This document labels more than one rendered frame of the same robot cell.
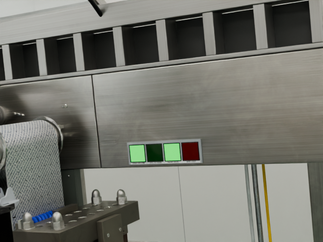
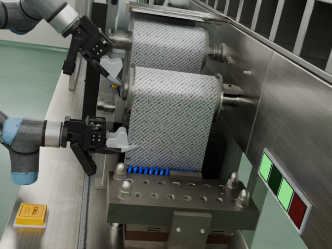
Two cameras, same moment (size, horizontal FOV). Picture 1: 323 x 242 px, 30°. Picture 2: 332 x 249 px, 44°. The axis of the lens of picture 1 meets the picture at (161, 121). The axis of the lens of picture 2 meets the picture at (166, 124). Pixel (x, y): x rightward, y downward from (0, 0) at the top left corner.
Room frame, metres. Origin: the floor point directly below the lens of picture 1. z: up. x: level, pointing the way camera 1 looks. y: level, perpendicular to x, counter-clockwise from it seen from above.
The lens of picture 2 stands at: (1.06, -0.44, 1.61)
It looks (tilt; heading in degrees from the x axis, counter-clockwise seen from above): 22 degrees down; 50
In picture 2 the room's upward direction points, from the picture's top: 10 degrees clockwise
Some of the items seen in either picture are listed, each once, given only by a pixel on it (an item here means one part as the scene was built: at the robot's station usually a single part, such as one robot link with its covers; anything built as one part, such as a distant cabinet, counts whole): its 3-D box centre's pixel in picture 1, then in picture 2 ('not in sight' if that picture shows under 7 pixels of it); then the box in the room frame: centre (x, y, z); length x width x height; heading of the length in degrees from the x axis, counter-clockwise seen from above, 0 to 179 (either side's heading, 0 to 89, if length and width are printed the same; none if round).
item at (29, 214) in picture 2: not in sight; (31, 214); (1.41, 0.47, 0.91); 0.07 x 0.07 x 0.02; 61
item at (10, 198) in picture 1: (10, 197); (122, 141); (1.65, 0.44, 1.12); 0.09 x 0.03 x 0.06; 150
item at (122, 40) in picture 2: not in sight; (122, 39); (1.79, 0.73, 1.33); 0.06 x 0.06 x 0.06; 61
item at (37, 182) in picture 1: (36, 189); (167, 143); (1.77, 0.39, 1.11); 0.23 x 0.01 x 0.18; 151
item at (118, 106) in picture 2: not in sight; (108, 143); (1.68, 0.55, 1.05); 0.06 x 0.05 x 0.31; 151
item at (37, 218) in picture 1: (45, 218); (162, 173); (1.76, 0.37, 1.03); 0.21 x 0.04 x 0.03; 151
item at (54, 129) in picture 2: not in sight; (55, 133); (1.50, 0.54, 1.11); 0.08 x 0.05 x 0.08; 61
